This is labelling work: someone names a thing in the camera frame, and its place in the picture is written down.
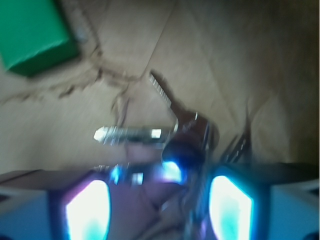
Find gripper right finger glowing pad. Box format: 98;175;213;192
201;164;270;240

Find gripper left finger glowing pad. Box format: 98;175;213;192
48;172;112;240

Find silver key bunch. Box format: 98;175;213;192
93;71;251;240

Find brown paper bag bin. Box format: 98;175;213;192
0;0;320;173

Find green rectangular block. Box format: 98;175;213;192
0;0;80;77

